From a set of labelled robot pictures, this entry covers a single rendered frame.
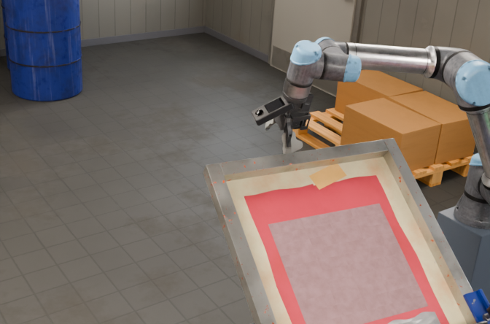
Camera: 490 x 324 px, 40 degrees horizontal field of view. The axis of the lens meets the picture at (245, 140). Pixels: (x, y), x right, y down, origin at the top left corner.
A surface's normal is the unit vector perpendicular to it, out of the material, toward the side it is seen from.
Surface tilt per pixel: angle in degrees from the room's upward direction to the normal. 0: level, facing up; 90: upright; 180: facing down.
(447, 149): 90
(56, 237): 0
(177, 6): 90
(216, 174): 32
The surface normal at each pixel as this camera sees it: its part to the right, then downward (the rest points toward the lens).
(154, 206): 0.06, -0.91
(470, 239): -0.82, 0.18
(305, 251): 0.27, -0.56
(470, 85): 0.09, 0.29
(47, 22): 0.36, 0.40
